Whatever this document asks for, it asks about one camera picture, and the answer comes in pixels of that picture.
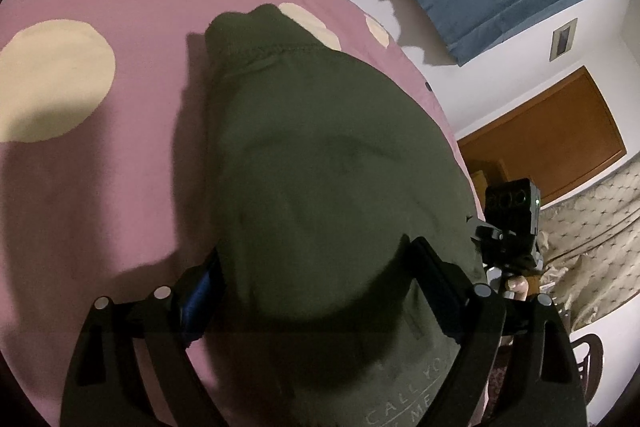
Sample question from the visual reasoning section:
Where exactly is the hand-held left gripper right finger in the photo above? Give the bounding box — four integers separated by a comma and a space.
406, 236, 588, 427

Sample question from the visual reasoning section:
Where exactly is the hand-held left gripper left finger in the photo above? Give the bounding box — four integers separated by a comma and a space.
60, 249, 226, 427

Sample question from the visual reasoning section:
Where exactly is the green jacket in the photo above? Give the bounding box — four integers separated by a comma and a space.
202, 3, 493, 427

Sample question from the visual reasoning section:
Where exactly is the person's right hand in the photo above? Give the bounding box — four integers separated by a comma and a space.
502, 274, 532, 303

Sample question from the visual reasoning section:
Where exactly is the light wooden cabinet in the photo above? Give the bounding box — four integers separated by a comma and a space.
467, 159, 511, 214

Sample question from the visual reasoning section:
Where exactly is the beige quilted bedspread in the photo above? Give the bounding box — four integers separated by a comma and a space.
537, 157, 640, 333

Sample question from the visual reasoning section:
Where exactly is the wooden door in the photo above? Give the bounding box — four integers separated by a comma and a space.
457, 66, 628, 208

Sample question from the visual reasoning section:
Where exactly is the dark wooden chair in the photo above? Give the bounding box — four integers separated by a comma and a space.
570, 332, 607, 408

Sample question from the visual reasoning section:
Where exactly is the pink blanket with cream dots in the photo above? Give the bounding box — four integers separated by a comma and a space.
0, 0, 488, 427

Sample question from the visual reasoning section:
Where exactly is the small framed wall picture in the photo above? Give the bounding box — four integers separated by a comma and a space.
550, 18, 578, 62

